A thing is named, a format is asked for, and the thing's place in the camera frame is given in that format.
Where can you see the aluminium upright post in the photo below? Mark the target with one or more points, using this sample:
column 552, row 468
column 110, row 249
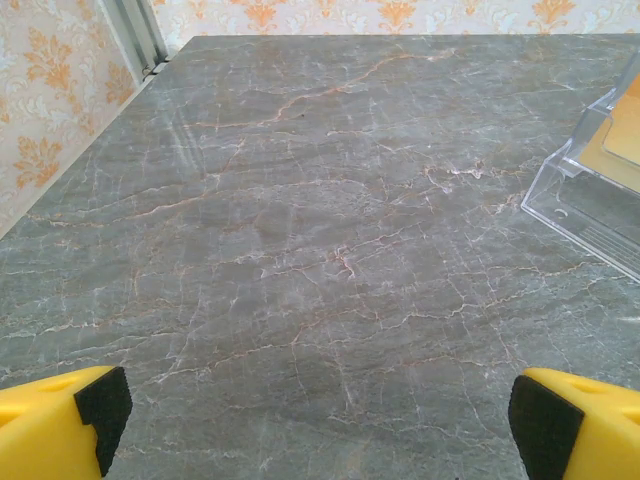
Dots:
column 135, row 35

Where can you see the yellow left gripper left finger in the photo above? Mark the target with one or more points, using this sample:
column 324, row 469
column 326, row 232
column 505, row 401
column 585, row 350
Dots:
column 40, row 430

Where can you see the clear acrylic card stand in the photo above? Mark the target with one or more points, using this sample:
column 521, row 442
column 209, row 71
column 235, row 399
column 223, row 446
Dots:
column 565, row 200

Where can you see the gold orange card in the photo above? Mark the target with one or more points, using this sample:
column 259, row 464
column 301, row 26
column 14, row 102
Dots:
column 625, row 130

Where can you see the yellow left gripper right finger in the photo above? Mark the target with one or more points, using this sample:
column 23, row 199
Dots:
column 600, row 430

